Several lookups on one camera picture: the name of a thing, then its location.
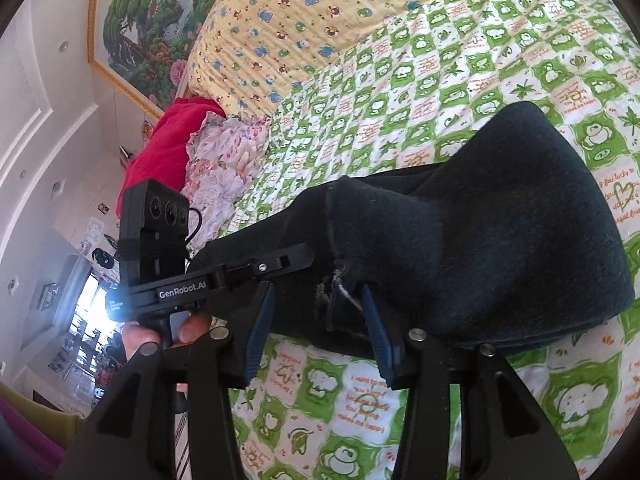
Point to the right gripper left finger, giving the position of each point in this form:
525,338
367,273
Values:
131,432

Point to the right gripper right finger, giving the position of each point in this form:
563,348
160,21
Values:
504,431

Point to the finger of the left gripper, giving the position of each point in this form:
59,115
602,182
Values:
268,265

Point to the black pants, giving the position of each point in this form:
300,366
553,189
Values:
510,241

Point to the person's left hand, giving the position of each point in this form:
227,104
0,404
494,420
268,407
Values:
192,328

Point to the pink floral cloth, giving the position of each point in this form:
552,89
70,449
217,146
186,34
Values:
225,157

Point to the red cloth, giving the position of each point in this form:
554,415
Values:
164,158

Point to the yellow cartoon print quilt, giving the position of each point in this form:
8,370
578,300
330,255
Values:
251,54

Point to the framed landscape painting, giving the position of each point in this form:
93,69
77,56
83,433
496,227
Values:
141,46

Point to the green white patterned bed sheet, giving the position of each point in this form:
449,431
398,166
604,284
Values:
415,92

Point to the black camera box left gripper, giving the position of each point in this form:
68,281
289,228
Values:
152,234

